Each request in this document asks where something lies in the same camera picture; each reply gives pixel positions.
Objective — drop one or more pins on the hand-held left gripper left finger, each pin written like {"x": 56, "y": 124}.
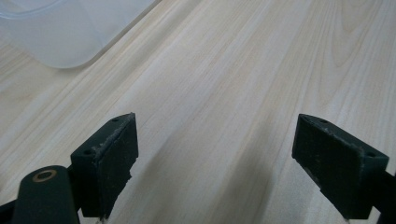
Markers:
{"x": 106, "y": 161}

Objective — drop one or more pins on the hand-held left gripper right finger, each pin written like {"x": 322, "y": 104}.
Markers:
{"x": 336, "y": 165}

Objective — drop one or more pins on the translucent white plastic container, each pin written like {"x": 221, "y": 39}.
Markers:
{"x": 59, "y": 34}

